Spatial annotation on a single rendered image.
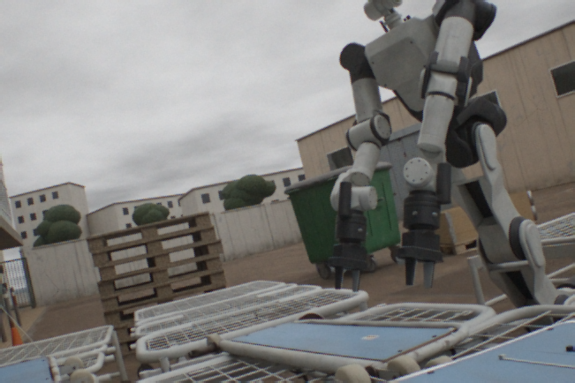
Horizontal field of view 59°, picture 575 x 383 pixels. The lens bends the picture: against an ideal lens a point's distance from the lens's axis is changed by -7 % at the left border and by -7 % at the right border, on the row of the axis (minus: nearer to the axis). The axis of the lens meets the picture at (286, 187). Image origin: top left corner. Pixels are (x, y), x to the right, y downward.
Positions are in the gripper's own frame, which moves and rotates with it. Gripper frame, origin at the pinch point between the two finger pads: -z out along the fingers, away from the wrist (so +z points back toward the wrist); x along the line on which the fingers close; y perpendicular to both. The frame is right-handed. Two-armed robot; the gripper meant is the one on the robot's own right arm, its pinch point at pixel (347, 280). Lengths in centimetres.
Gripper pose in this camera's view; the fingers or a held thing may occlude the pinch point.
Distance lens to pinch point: 152.5
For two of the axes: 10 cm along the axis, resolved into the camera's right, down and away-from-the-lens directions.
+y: 4.8, -1.9, -8.6
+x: -8.7, -2.0, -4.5
